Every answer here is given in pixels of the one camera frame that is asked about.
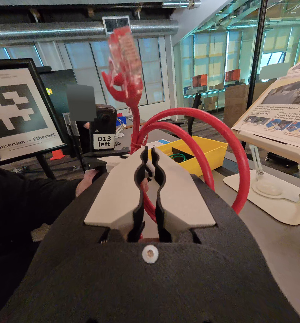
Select printed instruction sheet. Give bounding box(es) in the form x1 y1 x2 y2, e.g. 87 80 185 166
232 54 300 152

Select white vent grille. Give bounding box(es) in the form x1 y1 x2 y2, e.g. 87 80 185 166
102 16 131 34

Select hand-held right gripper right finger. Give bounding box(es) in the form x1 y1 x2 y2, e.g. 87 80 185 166
151 147 216 242

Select black framed marker sign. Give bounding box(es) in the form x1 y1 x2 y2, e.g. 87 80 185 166
0 59 67 162

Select green cable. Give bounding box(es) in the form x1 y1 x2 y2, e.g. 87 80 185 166
169 153 194 162

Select black office chair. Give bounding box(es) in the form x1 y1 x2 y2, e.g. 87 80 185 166
186 93 203 138

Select white paper sheet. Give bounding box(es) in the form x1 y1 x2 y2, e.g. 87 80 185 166
147 138 168 150

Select metal shelf with boxes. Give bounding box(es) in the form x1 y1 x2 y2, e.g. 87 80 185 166
184 69 246 111

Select red ethernet cable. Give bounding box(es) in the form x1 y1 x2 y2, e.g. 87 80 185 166
101 25 251 225

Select black floor lamp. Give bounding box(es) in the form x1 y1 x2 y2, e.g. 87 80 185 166
241 0 269 152

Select black screen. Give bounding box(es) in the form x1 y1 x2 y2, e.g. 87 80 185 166
38 66 78 114

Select yellow plastic bin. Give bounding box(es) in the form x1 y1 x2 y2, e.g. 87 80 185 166
156 136 228 177

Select silver air duct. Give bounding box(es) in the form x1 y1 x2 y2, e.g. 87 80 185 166
0 19 179 47

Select white and wooden document stand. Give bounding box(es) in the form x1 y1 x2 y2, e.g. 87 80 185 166
223 54 300 225

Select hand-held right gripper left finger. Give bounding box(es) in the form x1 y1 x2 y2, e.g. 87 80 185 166
84 146 149 242

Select person's left hand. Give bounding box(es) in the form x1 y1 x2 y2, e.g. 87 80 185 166
76 169 100 198

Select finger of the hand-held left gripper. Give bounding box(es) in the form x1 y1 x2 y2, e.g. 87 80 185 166
98 155 131 174

